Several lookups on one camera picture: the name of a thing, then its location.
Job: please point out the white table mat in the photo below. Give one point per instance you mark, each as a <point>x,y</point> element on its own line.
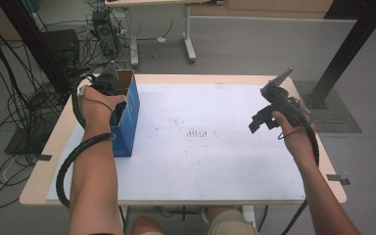
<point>209,169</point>

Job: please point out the person's right leg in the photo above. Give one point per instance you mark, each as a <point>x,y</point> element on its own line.
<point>228,223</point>

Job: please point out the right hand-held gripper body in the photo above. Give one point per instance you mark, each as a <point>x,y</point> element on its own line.
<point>280,98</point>

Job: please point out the person's left hand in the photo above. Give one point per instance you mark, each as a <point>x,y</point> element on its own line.
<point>98,107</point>

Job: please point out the black floor plate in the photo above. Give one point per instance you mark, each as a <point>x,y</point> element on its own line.
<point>23,143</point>

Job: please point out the person's right hand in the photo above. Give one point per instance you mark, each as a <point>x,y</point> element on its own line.
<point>295,143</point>

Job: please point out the light wooden table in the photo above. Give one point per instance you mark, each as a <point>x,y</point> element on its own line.
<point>36,191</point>

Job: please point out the dark floor mat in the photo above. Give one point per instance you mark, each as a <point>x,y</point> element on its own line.
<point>339,117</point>

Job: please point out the black metal frame post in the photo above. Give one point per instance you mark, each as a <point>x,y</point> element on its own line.
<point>352,49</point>
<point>29,36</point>

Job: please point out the black table edge clip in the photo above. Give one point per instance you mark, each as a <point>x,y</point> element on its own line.
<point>44,157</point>
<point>339,179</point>

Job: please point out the person's left leg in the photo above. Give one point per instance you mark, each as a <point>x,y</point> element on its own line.
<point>147,226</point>

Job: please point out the blue cardboard box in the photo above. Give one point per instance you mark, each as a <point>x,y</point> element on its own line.
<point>129,130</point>

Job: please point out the person's leg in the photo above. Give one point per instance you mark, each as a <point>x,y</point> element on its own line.
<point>147,226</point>
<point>228,223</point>

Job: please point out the black equipment box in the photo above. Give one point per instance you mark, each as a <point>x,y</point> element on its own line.
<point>62,45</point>

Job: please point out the white-legged desk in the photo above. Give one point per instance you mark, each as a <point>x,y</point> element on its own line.
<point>189,40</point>

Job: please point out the light wooden cabinet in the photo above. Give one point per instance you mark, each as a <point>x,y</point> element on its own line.
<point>274,6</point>

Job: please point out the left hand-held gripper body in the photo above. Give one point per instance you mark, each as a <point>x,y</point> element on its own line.
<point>106,83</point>

